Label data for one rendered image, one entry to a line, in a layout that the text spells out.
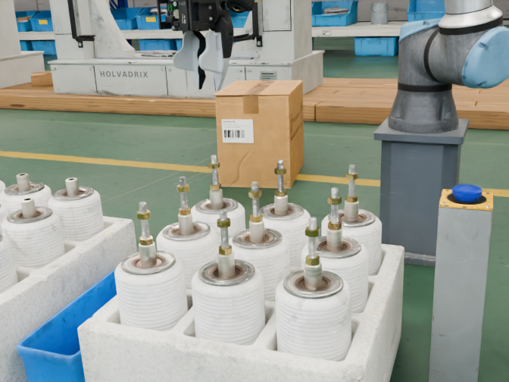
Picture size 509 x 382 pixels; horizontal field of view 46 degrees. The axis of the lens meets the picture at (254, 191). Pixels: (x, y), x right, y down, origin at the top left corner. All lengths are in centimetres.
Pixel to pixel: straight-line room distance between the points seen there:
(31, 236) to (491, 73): 88
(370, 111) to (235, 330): 211
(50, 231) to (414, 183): 76
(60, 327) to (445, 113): 88
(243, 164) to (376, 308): 114
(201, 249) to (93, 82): 265
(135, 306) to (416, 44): 81
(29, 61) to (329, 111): 223
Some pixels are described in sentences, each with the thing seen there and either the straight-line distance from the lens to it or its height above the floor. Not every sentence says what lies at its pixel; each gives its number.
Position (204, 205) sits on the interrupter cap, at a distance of 106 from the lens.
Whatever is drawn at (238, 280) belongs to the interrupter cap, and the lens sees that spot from 78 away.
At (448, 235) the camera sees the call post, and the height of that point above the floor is 27.
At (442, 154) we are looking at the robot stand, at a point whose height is 26.
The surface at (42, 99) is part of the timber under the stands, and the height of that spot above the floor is 6.
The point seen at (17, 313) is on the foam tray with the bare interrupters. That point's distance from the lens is 102.
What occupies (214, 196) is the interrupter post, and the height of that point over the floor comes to 27.
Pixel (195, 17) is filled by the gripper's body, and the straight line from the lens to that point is 94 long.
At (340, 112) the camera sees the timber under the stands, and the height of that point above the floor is 5.
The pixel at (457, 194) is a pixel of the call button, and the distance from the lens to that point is 89.
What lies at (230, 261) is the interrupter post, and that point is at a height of 27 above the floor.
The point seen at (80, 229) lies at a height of 20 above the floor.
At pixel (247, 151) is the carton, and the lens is 192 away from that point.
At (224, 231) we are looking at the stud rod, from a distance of 78.
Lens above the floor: 61
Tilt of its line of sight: 18 degrees down
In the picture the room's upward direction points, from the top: 2 degrees counter-clockwise
